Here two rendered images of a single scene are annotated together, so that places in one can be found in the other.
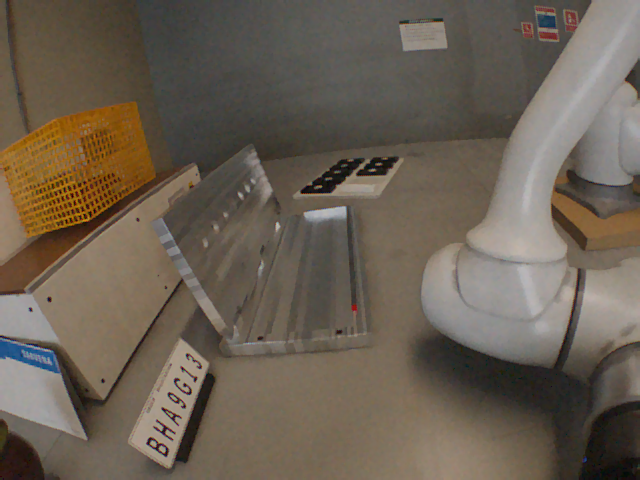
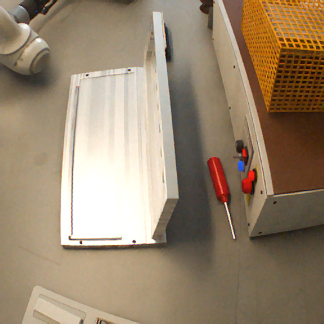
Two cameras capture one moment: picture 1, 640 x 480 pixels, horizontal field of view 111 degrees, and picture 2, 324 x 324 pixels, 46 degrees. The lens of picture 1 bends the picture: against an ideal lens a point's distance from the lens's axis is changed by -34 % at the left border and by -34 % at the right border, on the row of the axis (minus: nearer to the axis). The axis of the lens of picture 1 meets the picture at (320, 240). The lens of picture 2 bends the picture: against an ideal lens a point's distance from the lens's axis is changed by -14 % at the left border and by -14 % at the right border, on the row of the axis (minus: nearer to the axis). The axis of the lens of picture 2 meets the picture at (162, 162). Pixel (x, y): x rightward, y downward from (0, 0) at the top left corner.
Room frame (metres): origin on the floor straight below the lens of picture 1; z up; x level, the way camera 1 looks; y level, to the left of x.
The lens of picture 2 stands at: (1.03, 0.07, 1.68)
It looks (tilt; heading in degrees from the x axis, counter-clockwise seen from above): 60 degrees down; 173
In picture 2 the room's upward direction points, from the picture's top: 4 degrees counter-clockwise
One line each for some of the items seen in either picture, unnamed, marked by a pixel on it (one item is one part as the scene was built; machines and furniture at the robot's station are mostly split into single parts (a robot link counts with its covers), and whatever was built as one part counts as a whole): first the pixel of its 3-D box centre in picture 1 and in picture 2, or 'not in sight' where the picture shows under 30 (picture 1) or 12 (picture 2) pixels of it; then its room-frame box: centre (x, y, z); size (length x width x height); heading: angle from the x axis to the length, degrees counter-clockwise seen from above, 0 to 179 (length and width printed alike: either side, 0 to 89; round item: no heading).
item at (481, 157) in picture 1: (512, 158); not in sight; (1.05, -0.78, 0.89); 0.67 x 0.45 x 0.03; 166
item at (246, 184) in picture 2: not in sight; (247, 186); (0.72, 0.26, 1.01); 0.03 x 0.02 x 0.03; 172
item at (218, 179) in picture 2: not in sight; (224, 198); (0.70, 0.23, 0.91); 0.18 x 0.03 x 0.03; 0
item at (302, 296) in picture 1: (306, 258); (109, 146); (0.53, 0.03, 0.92); 0.44 x 0.21 x 0.04; 172
